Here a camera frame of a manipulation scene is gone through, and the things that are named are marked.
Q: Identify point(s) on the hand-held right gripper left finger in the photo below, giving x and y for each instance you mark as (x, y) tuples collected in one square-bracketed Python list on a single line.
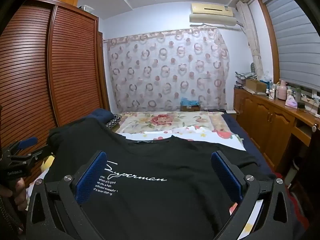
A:
[(91, 177)]

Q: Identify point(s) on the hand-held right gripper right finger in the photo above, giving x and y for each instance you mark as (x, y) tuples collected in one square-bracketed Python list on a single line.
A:
[(226, 177)]

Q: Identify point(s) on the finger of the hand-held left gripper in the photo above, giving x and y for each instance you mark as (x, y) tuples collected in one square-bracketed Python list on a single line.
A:
[(28, 141), (37, 155)]

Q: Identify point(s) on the black t-shirt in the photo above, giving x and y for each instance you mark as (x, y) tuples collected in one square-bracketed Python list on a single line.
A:
[(155, 205)]

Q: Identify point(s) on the person's left hand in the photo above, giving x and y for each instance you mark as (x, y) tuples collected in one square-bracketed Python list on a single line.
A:
[(21, 192)]

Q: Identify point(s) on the yellow plush toy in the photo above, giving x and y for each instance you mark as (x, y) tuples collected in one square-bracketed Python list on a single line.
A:
[(47, 163)]

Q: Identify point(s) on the white strawberry-print sheet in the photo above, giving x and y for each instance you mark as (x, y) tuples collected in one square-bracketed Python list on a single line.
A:
[(212, 140)]

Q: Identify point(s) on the navy folded garment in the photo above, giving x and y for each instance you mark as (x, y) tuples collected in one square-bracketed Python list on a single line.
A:
[(102, 116)]

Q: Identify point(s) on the wooden cabinet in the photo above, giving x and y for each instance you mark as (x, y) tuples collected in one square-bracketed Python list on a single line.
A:
[(270, 120)]

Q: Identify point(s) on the wooden louvered wardrobe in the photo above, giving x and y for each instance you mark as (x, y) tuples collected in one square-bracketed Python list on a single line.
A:
[(70, 67)]

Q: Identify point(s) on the floral blanket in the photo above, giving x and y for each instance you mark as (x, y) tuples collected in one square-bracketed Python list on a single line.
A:
[(162, 120)]

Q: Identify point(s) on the large cardboard box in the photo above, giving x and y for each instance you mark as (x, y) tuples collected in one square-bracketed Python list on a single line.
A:
[(256, 85)]

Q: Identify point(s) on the purple tissue pack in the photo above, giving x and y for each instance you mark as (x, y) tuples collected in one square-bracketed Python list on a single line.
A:
[(291, 102)]

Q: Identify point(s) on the pink thermos jug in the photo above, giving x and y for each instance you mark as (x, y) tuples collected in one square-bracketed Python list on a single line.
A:
[(282, 91)]

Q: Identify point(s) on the small grey fan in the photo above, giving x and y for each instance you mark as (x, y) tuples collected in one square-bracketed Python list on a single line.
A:
[(253, 68)]

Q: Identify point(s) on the circle-patterned sheer curtain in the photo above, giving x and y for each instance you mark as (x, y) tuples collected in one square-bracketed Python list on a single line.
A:
[(162, 75)]

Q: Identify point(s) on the tied beige curtain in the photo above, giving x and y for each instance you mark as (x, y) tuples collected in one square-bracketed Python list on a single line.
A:
[(251, 37)]

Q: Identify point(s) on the white storage box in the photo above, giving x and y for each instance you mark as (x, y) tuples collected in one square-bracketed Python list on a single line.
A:
[(86, 8)]

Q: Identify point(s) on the grey window blind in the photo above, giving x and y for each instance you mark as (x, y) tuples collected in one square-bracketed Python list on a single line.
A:
[(295, 45)]

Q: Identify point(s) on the beige air conditioner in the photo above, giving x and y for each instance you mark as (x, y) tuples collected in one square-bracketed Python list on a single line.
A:
[(212, 13)]

